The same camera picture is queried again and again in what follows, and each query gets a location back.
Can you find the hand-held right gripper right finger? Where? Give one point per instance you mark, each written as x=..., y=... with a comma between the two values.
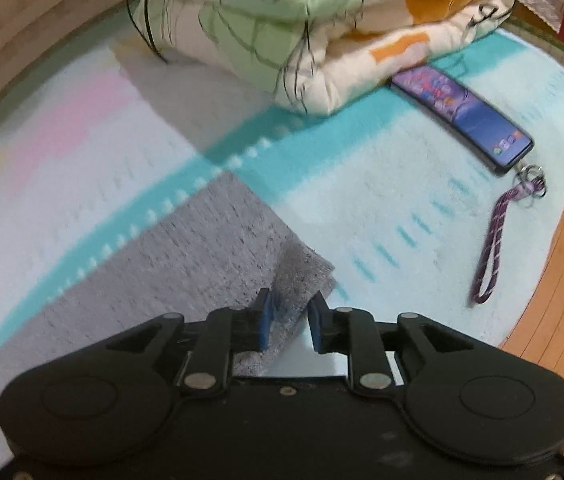
x=318, y=329

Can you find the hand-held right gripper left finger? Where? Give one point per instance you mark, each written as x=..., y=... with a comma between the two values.
x=263, y=322

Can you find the grey pants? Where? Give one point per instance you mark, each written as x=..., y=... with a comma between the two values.
x=186, y=260

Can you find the pastel printed blanket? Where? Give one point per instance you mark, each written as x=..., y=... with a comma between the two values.
x=412, y=200

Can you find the smartphone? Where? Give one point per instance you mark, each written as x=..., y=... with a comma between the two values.
x=462, y=115

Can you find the floral patterned pillow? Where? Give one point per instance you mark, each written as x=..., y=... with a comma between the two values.
x=272, y=15

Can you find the green woven mat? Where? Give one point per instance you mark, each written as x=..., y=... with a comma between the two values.
x=549, y=42

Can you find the wooden bed frame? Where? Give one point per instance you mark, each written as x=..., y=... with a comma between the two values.
x=11, y=35

